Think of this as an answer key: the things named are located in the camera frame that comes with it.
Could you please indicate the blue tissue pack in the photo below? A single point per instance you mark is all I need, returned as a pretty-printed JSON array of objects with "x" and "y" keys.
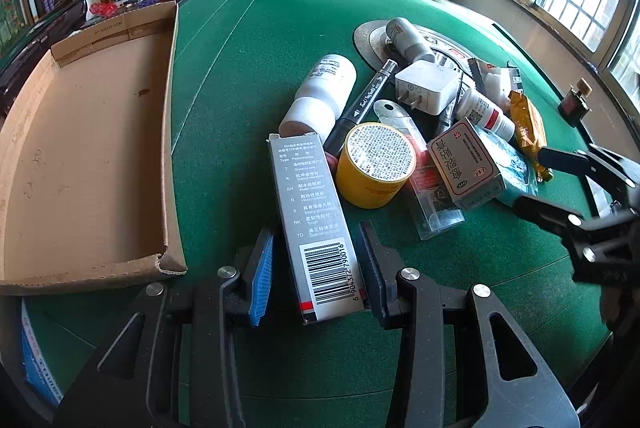
[{"x": 515, "y": 168}]

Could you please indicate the flower wall painting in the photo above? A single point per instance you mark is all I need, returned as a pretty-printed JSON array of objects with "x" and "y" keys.
[{"x": 10, "y": 8}]

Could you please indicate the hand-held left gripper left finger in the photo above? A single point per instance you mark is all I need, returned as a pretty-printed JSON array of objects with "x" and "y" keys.
[{"x": 262, "y": 278}]

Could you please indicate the clear plastic package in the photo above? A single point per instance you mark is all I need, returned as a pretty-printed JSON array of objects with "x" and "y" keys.
[{"x": 437, "y": 213}]

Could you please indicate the shallow cardboard box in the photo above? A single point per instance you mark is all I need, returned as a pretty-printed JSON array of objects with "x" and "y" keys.
[{"x": 90, "y": 133}]

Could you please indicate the large white plastic bottle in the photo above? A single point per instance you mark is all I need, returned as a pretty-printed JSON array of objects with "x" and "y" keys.
[{"x": 325, "y": 83}]

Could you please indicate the yellow snack packet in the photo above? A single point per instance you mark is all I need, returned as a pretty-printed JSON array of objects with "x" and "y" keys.
[{"x": 530, "y": 123}]

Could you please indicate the white charger plug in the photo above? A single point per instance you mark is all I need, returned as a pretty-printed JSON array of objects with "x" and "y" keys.
[{"x": 427, "y": 81}]

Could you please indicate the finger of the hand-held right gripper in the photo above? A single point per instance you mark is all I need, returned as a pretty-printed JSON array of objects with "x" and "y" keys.
[
  {"x": 565, "y": 160},
  {"x": 542, "y": 208}
]

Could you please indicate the grey white roll-on bottle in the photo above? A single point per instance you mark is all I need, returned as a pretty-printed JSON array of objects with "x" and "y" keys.
[{"x": 407, "y": 36}]

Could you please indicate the grey printed carton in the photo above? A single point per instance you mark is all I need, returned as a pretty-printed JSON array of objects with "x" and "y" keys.
[{"x": 310, "y": 208}]

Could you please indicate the red plastic bag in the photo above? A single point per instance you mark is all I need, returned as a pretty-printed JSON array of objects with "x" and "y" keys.
[{"x": 102, "y": 9}]

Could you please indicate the blue white printed paper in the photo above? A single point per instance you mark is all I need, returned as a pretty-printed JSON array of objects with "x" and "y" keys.
[{"x": 35, "y": 358}]

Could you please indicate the small white medicine bottle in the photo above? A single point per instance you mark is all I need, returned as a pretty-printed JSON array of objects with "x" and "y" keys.
[{"x": 480, "y": 111}]

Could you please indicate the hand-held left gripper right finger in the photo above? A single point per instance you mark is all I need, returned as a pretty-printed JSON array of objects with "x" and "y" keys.
[{"x": 372, "y": 268}]

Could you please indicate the small dark glass bottle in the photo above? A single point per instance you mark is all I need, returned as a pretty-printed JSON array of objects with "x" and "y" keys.
[{"x": 575, "y": 103}]

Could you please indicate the black marker pen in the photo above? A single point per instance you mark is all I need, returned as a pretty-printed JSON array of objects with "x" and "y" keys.
[{"x": 360, "y": 103}]

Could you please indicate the small printed sachet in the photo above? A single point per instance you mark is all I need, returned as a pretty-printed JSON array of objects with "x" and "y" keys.
[{"x": 492, "y": 78}]

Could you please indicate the yellow round tin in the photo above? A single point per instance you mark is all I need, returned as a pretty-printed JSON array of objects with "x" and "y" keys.
[{"x": 375, "y": 183}]

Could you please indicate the white carton with red print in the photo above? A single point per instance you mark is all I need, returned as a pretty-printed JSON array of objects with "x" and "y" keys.
[{"x": 470, "y": 163}]

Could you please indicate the round metal table plate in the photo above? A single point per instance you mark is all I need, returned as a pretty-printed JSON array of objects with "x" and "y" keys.
[{"x": 370, "y": 43}]

